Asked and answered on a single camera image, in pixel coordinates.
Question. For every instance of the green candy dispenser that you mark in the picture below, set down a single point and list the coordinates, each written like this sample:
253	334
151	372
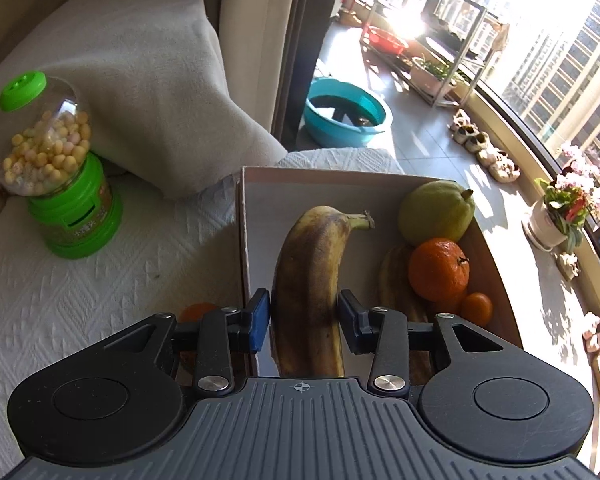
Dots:
46	157

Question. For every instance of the green pear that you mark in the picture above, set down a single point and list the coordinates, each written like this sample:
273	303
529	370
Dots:
436	209

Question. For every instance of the orange mandarin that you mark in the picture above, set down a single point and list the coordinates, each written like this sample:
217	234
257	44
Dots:
193	313

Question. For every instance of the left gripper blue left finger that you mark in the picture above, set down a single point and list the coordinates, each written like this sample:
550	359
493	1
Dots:
224	333

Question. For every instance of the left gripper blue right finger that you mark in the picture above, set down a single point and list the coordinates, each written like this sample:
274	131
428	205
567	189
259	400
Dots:
383	333

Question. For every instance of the mandarin with green leaf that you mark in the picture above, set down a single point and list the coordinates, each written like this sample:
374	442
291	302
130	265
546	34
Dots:
477	308

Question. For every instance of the red plastic basket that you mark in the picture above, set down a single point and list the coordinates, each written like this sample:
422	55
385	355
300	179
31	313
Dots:
383	41

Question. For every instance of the ripe banana with sticker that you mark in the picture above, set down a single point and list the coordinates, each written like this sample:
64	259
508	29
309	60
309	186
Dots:
305	333

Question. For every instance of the teal plastic basin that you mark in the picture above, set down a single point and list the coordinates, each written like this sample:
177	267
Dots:
338	114

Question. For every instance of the large mandarin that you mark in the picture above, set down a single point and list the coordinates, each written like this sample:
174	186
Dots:
438	270

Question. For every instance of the white textured tablecloth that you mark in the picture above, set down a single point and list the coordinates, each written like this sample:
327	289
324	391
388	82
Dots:
165	256

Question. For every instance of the metal shoe rack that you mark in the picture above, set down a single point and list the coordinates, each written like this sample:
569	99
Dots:
461	33

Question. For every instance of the pink cardboard box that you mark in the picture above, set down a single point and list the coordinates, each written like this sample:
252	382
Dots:
270	200

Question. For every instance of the ripe brown banana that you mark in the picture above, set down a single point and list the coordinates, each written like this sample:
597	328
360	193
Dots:
396	293

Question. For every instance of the potted flower plant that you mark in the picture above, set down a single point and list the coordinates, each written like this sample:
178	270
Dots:
558	217

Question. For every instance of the white blanket covered cushion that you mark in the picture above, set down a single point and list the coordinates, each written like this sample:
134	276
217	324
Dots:
152	75

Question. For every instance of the white planter with greens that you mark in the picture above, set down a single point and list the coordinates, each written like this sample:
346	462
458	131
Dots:
429	75

